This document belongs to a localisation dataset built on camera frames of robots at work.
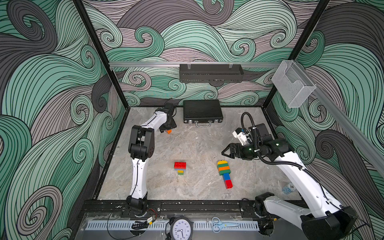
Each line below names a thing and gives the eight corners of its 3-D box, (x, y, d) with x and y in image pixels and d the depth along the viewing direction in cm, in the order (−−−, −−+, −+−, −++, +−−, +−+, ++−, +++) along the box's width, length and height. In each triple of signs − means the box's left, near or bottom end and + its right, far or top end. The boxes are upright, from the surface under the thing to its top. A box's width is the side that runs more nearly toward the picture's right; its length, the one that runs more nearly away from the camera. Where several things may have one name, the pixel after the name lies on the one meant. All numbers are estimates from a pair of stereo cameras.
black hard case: (183, 127, 110) (182, 120, 104) (183, 103, 127) (183, 96, 121) (221, 127, 110) (223, 120, 104) (217, 103, 127) (218, 96, 121)
